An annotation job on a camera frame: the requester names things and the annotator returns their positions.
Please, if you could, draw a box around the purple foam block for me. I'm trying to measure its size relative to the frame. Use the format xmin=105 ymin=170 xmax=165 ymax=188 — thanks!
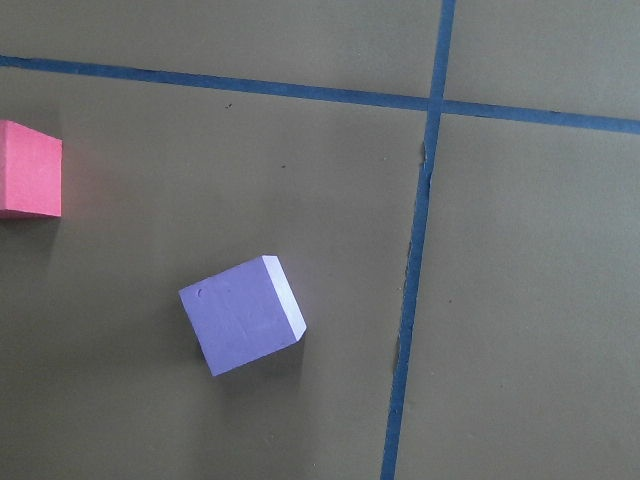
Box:
xmin=179 ymin=255 xmax=307 ymax=376

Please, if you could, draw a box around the pink foam block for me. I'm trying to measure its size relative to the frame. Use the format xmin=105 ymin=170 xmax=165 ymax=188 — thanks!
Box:
xmin=1 ymin=120 xmax=63 ymax=219

